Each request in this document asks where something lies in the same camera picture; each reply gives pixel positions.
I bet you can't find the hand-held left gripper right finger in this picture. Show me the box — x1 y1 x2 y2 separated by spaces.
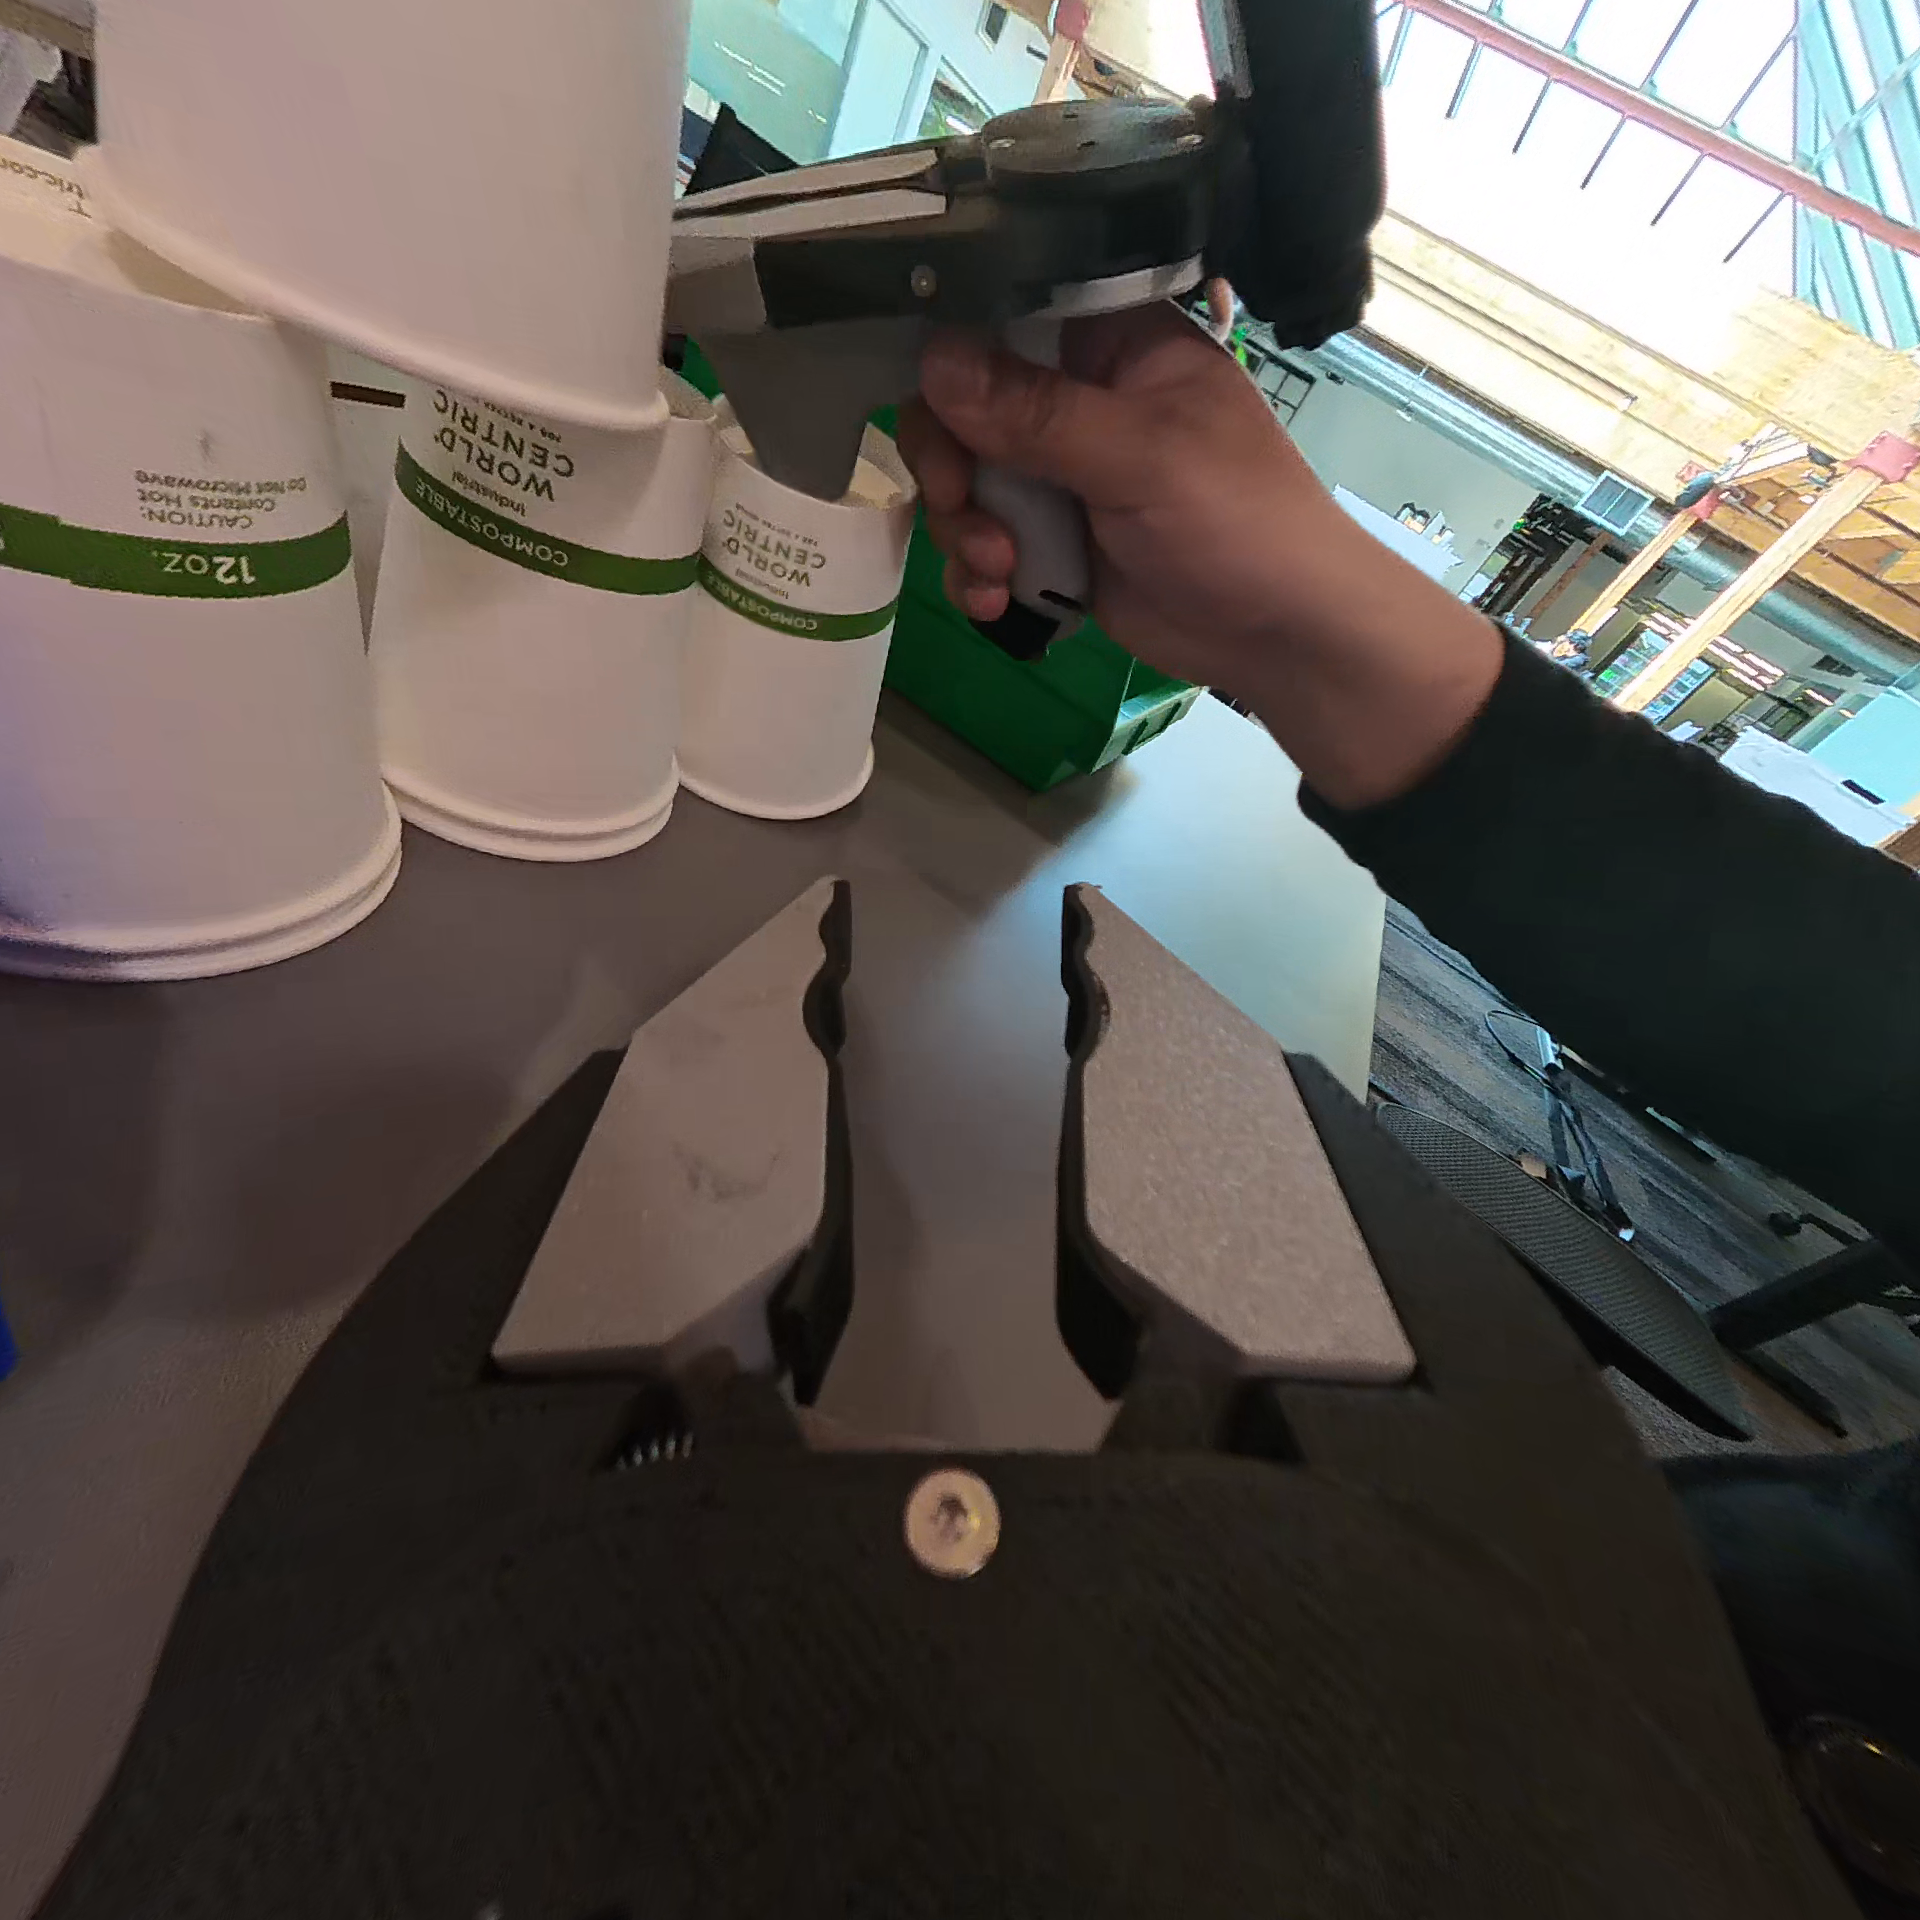
1057 881 1419 1404

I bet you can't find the person's right forearm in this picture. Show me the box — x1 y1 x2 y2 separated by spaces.
1295 621 1920 1262

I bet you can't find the person's right hand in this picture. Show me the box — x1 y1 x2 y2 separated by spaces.
895 277 1506 812

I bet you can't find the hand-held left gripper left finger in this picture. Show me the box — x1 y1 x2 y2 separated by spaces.
492 878 857 1408

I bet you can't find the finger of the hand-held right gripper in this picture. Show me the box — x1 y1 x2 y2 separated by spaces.
674 136 988 226
663 221 785 341

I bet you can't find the green plastic bin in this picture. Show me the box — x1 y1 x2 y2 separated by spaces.
877 405 1203 793

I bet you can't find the black mesh office chair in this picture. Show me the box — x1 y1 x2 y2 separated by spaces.
1372 1102 1759 1444

